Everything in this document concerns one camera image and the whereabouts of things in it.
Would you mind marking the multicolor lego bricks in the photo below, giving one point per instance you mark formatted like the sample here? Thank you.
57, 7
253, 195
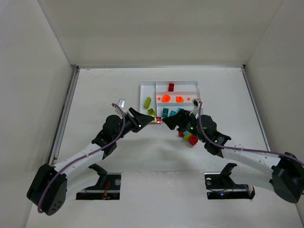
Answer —
185, 135

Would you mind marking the orange ring lego piece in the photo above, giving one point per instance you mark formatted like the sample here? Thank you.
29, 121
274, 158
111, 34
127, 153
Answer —
166, 98

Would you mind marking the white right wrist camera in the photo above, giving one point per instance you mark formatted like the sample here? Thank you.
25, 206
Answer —
197, 107

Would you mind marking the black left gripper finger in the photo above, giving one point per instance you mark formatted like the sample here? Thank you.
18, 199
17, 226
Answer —
139, 116
143, 123

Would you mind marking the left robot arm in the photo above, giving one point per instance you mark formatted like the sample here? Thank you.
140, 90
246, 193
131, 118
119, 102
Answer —
51, 183

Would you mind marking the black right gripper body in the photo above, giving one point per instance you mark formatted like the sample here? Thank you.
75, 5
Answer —
184, 119

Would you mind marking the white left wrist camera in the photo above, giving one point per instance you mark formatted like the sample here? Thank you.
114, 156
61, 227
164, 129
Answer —
120, 106

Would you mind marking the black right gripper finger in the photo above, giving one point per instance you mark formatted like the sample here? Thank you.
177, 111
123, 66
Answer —
176, 118
175, 125

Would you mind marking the long lime green lego brick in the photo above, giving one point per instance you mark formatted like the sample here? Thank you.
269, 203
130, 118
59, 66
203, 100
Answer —
147, 102

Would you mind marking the teal square lego brick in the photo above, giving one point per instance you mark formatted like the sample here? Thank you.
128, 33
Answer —
172, 113

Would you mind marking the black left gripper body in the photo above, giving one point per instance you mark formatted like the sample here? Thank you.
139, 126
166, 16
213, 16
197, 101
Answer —
135, 121

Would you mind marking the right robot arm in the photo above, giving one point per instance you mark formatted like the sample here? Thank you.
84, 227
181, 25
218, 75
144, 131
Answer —
281, 174

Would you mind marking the orange curved lego piece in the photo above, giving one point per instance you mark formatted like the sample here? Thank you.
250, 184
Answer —
179, 99

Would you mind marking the red lego plate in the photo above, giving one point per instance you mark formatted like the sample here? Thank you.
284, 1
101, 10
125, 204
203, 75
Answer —
159, 119

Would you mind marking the red sloped lego brick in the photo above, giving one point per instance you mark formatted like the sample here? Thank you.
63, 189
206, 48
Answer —
193, 140

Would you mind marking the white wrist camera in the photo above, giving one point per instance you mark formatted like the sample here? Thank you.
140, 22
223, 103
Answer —
197, 107
120, 106

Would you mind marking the lime curved lego brick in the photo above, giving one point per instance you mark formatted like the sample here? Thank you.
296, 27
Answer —
151, 112

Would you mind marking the white compartment tray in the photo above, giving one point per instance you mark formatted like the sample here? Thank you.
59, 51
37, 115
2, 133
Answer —
155, 89

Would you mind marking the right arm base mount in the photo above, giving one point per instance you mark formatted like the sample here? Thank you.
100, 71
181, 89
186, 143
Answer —
220, 186

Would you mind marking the teal curved lego brick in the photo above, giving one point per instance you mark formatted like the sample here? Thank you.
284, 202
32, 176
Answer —
165, 112

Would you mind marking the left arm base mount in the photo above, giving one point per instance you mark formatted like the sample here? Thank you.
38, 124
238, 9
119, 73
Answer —
107, 187

